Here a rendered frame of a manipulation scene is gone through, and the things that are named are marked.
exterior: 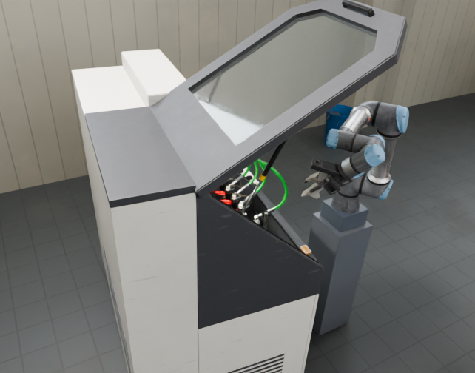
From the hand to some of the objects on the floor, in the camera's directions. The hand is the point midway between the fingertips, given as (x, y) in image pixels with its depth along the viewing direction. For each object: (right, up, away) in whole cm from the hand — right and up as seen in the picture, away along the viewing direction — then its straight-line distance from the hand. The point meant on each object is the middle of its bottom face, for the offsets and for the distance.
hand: (303, 186), depth 184 cm
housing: (-86, -92, +92) cm, 156 cm away
